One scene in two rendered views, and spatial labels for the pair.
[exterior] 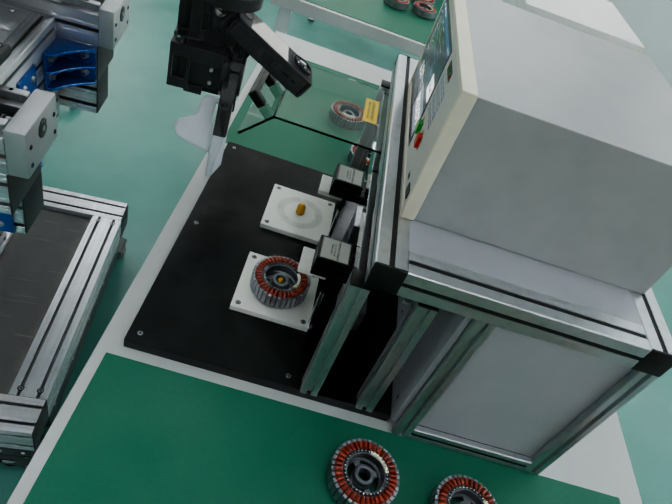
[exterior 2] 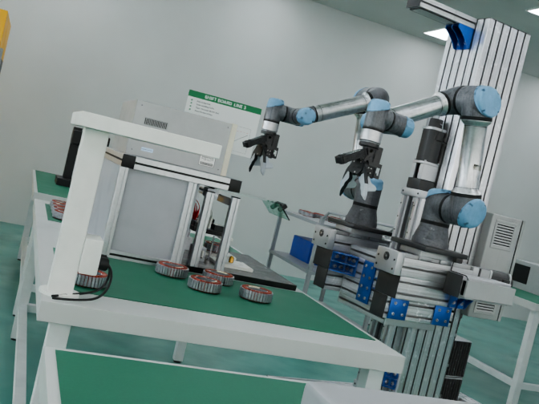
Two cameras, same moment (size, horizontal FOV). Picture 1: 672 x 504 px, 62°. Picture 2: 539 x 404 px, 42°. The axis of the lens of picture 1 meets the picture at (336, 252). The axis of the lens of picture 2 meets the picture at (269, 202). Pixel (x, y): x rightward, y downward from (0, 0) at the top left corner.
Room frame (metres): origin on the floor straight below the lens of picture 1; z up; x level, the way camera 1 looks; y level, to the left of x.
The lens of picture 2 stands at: (3.76, -0.39, 1.16)
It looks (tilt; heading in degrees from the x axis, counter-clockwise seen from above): 2 degrees down; 168
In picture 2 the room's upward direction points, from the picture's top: 14 degrees clockwise
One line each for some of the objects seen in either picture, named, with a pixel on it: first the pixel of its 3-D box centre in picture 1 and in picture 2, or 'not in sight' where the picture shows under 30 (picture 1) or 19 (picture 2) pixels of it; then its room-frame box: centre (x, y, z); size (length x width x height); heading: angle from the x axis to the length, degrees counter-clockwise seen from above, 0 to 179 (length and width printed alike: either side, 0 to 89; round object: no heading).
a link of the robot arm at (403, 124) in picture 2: not in sight; (395, 124); (1.37, 0.50, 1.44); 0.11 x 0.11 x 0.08; 19
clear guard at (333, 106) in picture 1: (335, 117); (244, 201); (0.99, 0.10, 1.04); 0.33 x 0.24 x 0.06; 98
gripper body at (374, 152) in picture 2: not in sight; (366, 160); (1.42, 0.41, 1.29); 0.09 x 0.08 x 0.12; 107
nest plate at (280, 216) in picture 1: (299, 214); (230, 264); (0.98, 0.11, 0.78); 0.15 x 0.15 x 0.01; 8
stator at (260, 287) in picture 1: (280, 281); (216, 247); (0.74, 0.08, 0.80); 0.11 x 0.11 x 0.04
